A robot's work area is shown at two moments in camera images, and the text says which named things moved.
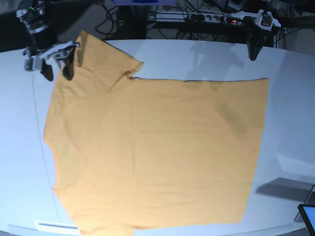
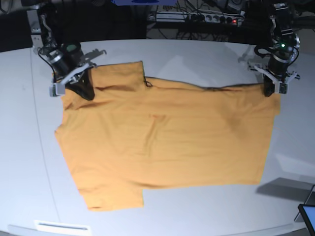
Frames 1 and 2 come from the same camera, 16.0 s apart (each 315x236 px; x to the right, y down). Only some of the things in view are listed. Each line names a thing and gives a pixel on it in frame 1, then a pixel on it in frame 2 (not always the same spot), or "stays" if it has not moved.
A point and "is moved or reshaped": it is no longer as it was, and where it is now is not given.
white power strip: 192,16 stays
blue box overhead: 145,2 stays
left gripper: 55,52 → 85,89
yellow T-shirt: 130,153 is moved or reshaped
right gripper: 266,21 → 269,87
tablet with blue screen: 308,213 stays
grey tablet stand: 310,200 stays
